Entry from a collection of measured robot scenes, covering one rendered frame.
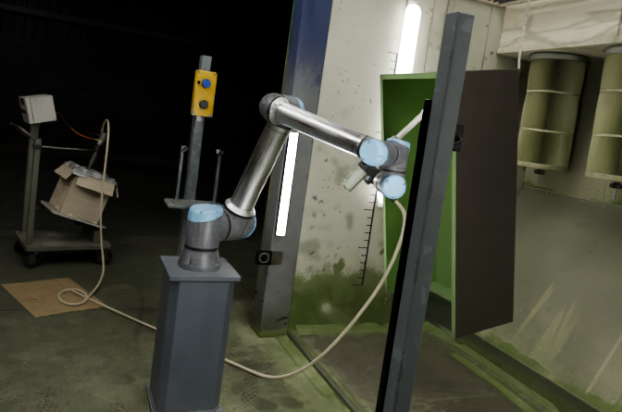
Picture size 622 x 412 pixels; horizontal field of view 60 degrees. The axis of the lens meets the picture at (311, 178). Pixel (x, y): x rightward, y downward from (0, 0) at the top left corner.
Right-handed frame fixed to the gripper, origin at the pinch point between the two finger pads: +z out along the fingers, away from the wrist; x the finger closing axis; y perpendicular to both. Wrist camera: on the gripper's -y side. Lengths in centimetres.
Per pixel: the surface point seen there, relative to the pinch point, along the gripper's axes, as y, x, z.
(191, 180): -52, -72, 94
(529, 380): 157, -15, 41
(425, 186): -12, 0, -104
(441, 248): 74, 3, 62
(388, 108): -6, 34, 51
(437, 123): -21, 12, -105
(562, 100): 75, 123, 93
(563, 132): 90, 110, 92
